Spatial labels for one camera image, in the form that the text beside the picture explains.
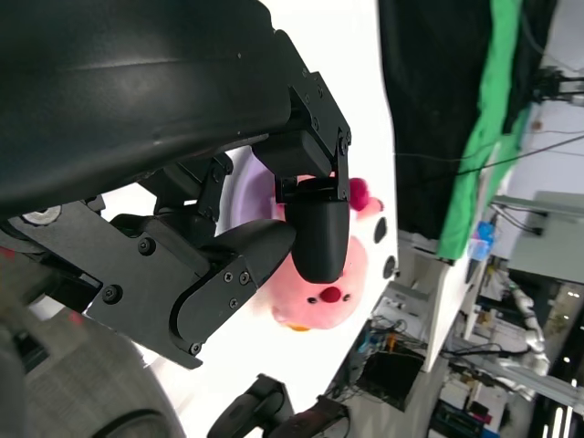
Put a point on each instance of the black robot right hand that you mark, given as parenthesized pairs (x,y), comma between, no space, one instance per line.
(255,406)

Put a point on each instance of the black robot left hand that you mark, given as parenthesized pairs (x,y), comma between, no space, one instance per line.
(137,91)

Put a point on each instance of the pink plush doll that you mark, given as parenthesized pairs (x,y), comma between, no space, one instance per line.
(328,310)

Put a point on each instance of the silver background robot arm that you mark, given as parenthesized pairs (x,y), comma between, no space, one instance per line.
(531,328)

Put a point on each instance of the lavender plastic plate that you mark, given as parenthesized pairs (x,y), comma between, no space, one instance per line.
(248,196)

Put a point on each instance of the black box under table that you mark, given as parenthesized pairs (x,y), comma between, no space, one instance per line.
(392,378)

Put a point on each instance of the gray robot body shell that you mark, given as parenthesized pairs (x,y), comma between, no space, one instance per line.
(91,388)

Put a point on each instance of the white table side panel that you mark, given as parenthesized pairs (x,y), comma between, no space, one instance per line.
(447,315)

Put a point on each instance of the blue plastic item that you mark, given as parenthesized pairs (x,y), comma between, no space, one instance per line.
(482,239)

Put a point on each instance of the black backdrop cloth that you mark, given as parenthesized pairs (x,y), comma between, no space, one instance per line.
(429,114)

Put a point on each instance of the green cloth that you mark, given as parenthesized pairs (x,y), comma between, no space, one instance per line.
(474,159)

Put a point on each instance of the white cabinet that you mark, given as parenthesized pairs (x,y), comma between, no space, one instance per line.
(556,237)

